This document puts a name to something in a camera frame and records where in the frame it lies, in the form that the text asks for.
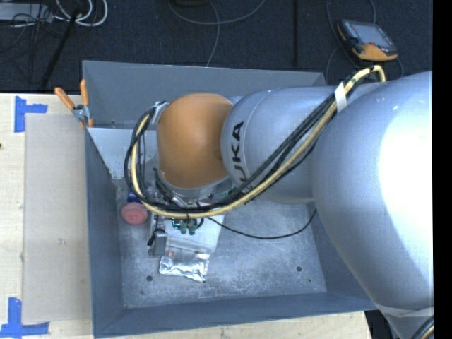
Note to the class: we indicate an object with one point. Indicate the red round disc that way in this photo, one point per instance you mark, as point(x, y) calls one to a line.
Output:
point(134, 213)

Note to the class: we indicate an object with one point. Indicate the small blue object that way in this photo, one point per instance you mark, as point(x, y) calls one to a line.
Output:
point(132, 197)

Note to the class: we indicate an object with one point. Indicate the silver foil packet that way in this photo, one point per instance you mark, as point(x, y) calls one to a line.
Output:
point(183, 267)

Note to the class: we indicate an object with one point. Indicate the white flat box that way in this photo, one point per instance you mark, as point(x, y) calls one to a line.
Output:
point(205, 238)

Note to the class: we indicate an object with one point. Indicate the grey metal bin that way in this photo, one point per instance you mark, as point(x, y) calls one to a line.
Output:
point(254, 260)

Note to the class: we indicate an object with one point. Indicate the pale flat board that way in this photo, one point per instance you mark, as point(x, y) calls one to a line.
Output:
point(56, 217)

